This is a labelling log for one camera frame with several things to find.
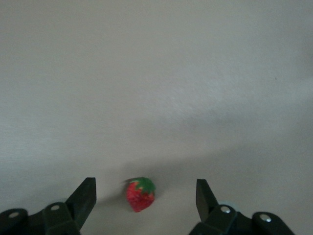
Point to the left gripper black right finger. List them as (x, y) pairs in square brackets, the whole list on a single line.
[(215, 220)]

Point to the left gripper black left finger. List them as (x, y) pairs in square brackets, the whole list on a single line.
[(66, 218)]

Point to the red strawberry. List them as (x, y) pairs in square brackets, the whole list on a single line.
[(139, 198)]

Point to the brown table mat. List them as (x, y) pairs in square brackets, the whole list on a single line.
[(146, 73)]

